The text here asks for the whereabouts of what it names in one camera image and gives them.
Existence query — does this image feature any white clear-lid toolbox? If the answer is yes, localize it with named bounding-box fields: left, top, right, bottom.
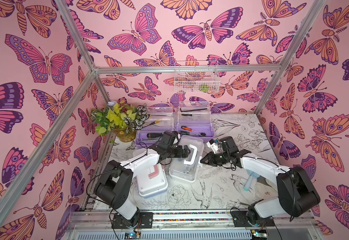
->
left=169, top=136, right=204, bottom=183

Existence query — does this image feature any blue white toolbox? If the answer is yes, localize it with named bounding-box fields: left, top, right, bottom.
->
left=133, top=149, right=168, bottom=198

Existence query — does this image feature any purple toolbox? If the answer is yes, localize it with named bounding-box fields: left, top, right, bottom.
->
left=135, top=104, right=175, bottom=149
left=175, top=101, right=214, bottom=143

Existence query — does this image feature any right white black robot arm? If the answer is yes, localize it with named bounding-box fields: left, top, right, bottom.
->
left=201, top=137, right=321, bottom=226

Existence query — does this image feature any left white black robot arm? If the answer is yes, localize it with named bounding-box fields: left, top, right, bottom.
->
left=94, top=131, right=191, bottom=227

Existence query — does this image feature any potted green plant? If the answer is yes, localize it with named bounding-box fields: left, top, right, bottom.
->
left=91, top=102, right=150, bottom=143

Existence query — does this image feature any white wire basket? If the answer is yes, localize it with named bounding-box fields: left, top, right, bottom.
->
left=173, top=65, right=220, bottom=94

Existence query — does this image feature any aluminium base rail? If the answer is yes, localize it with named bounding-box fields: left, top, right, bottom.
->
left=63, top=208, right=324, bottom=240

